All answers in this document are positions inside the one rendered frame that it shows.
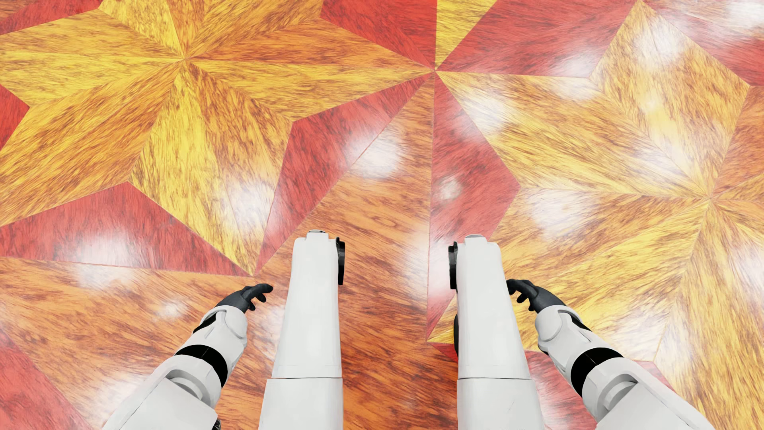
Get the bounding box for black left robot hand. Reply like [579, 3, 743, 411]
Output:
[215, 283, 274, 313]

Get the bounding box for white right robot leg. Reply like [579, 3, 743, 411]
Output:
[448, 235, 545, 430]

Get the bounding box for white robot leg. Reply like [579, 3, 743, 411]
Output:
[448, 235, 545, 430]
[258, 230, 346, 430]

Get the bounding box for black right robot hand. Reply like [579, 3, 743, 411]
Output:
[506, 279, 566, 314]

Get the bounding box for white left robot leg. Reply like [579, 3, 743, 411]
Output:
[258, 230, 346, 430]

